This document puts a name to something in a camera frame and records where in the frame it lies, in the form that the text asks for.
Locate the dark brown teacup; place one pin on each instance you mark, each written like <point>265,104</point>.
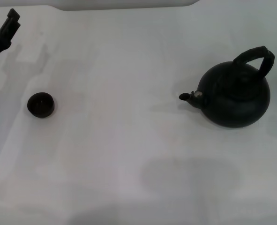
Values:
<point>41,111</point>

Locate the black round teapot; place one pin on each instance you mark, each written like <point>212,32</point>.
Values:
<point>234,105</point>

